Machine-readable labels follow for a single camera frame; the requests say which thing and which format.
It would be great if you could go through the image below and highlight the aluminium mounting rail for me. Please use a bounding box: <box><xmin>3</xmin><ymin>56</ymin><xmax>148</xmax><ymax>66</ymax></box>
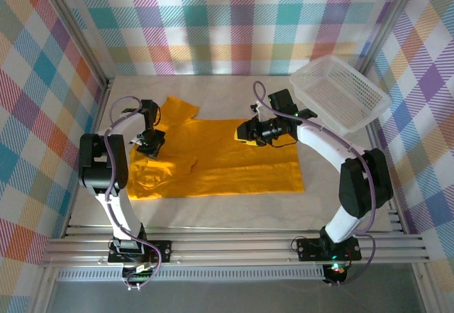
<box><xmin>38</xmin><ymin>233</ymin><xmax>432</xmax><ymax>268</ymax></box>

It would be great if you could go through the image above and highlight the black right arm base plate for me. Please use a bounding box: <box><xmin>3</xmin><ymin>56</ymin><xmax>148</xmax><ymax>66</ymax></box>
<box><xmin>295</xmin><ymin>236</ymin><xmax>363</xmax><ymax>263</ymax></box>

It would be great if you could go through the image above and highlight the aluminium frame post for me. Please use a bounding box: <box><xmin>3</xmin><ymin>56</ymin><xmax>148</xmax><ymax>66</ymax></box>
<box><xmin>35</xmin><ymin>0</ymin><xmax>115</xmax><ymax>94</ymax></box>
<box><xmin>355</xmin><ymin>0</ymin><xmax>425</xmax><ymax>79</ymax></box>

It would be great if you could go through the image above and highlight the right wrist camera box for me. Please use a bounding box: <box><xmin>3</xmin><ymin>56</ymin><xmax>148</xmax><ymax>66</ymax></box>
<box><xmin>250</xmin><ymin>101</ymin><xmax>266</xmax><ymax>123</ymax></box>

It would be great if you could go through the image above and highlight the white plastic basket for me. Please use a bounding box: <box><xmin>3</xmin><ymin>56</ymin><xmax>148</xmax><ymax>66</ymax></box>
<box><xmin>289</xmin><ymin>55</ymin><xmax>391</xmax><ymax>136</ymax></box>

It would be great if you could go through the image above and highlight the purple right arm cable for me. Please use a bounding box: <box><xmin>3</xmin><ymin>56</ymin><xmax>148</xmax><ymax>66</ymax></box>
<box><xmin>252</xmin><ymin>80</ymin><xmax>377</xmax><ymax>288</ymax></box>

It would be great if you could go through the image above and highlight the grey slotted cable duct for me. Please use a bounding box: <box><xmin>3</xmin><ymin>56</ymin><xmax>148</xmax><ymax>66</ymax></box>
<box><xmin>56</xmin><ymin>268</ymin><xmax>326</xmax><ymax>282</ymax></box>

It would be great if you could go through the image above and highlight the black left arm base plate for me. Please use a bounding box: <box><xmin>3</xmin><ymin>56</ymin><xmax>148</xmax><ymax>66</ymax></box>
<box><xmin>107</xmin><ymin>240</ymin><xmax>173</xmax><ymax>266</ymax></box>

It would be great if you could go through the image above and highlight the yellow t-shirt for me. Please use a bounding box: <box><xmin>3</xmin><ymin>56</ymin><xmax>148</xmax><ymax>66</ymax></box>
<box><xmin>127</xmin><ymin>95</ymin><xmax>306</xmax><ymax>200</ymax></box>

